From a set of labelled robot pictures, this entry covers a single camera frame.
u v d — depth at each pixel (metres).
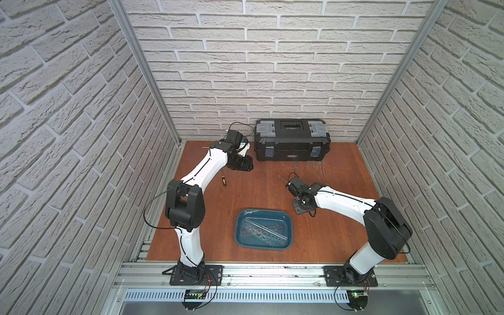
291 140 0.98
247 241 0.83
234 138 0.72
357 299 0.70
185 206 0.50
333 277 0.73
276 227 0.86
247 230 0.85
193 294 0.73
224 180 1.00
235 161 0.76
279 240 0.82
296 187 0.71
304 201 0.64
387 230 0.45
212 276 0.76
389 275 1.63
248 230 0.85
